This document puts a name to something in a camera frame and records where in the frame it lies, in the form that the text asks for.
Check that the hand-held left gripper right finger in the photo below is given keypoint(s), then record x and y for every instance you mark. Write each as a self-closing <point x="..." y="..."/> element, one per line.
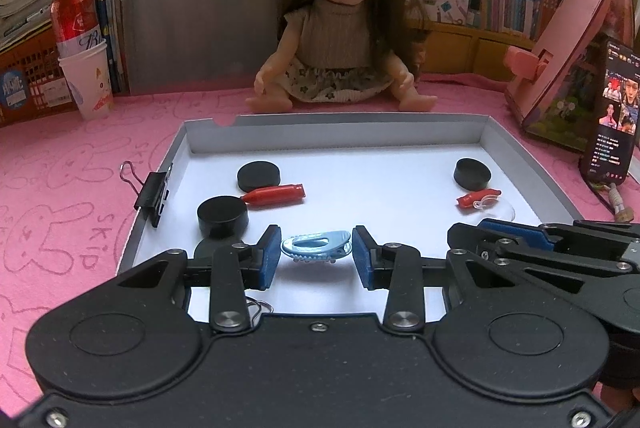
<point x="361" y="258"/>

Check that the small black cup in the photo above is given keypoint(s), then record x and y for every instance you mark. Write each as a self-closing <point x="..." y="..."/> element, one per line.
<point x="471" y="173"/>

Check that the pink rabbit print cloth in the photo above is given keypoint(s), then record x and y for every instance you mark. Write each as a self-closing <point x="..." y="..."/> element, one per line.
<point x="75" y="168"/>

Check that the small black round cap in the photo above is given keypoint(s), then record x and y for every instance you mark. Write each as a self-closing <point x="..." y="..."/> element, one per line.
<point x="206" y="248"/>

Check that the pink house-shaped stand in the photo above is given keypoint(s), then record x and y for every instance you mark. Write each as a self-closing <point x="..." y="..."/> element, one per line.
<point x="565" y="48"/>

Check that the yellow wooden drawer unit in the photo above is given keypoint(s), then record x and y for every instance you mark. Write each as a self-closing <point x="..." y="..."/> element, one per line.
<point x="460" y="48"/>

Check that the black smartphone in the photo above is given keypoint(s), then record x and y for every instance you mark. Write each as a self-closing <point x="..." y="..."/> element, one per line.
<point x="612" y="118"/>

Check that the red whistle with suction cup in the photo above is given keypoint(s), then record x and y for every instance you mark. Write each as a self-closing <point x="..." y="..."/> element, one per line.
<point x="475" y="198"/>

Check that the doll with brown hair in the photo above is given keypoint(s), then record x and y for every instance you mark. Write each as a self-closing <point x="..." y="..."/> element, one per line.
<point x="335" y="33"/>

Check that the large black round puck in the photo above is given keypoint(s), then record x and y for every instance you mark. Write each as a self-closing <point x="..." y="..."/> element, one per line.
<point x="222" y="215"/>

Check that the orange plastic basket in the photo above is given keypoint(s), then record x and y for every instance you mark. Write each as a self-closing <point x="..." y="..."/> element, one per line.
<point x="30" y="78"/>

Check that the red plastic tube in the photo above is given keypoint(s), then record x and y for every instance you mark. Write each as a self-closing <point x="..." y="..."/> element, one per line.
<point x="275" y="194"/>

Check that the red drink can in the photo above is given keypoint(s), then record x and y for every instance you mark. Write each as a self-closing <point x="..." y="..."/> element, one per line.
<point x="75" y="18"/>

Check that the white paper cup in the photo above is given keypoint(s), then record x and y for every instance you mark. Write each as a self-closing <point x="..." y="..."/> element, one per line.
<point x="90" y="83"/>

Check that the large black binder clip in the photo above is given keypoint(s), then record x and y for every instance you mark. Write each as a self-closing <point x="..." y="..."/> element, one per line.
<point x="270" y="307"/>

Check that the small black binder clip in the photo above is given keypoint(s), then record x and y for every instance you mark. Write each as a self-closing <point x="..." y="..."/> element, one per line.
<point x="155" y="193"/>

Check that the blue hair clip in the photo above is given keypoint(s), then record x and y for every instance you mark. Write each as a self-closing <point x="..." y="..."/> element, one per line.
<point x="315" y="245"/>

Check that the white cardboard box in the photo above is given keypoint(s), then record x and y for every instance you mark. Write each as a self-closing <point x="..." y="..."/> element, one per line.
<point x="375" y="178"/>

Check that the grey metal panel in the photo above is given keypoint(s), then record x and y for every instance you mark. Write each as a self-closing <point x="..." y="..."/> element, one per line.
<point x="200" y="8"/>

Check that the wide black round lid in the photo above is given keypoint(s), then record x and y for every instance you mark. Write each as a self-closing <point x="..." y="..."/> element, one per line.
<point x="257" y="175"/>

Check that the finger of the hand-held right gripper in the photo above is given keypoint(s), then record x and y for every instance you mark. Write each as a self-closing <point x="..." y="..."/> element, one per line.
<point x="515" y="232"/>
<point x="480" y="242"/>

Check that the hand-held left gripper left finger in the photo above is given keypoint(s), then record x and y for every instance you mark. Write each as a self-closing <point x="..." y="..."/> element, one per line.
<point x="270" y="258"/>

